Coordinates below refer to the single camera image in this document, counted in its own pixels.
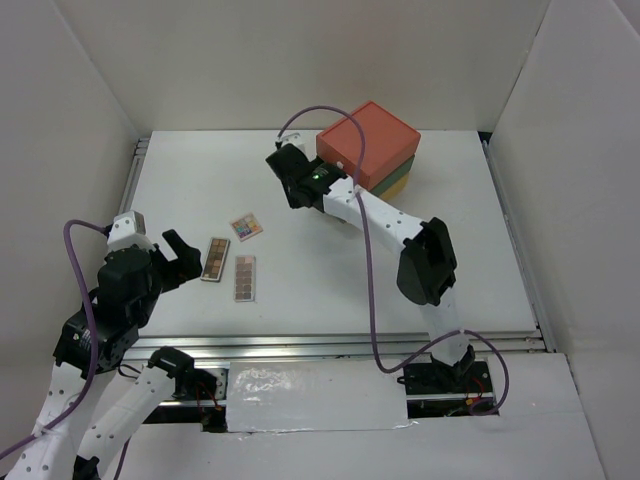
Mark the green drawer box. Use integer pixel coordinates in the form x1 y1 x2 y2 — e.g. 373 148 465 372
370 155 415 198

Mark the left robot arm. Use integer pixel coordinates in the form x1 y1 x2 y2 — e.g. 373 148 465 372
1 220 223 479

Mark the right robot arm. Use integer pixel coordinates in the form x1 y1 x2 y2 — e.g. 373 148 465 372
266 141 475 392

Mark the brown eyeshadow palette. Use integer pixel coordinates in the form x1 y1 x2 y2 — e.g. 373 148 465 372
200 237 231 283

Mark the pink-brown eyeshadow palette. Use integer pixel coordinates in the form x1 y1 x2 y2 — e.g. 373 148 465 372
234 255 256 302

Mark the colourful square eyeshadow palette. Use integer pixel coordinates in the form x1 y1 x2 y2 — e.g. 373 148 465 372
230 213 263 242

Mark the yellow drawer box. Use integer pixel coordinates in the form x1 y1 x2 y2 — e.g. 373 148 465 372
380 174 409 201

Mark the white front cover panel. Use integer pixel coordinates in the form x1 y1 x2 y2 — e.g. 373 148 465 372
226 359 411 433

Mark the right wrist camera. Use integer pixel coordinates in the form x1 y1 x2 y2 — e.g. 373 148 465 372
275 132 306 153

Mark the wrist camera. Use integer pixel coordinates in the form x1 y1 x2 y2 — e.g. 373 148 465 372
275 132 306 153
107 210 152 252

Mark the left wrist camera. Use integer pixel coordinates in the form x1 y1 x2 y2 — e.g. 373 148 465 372
107 210 152 252

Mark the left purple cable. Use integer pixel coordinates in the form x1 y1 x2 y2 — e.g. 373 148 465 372
0 219 131 480

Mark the aluminium table rail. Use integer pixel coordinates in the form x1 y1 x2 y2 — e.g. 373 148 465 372
124 131 546 362

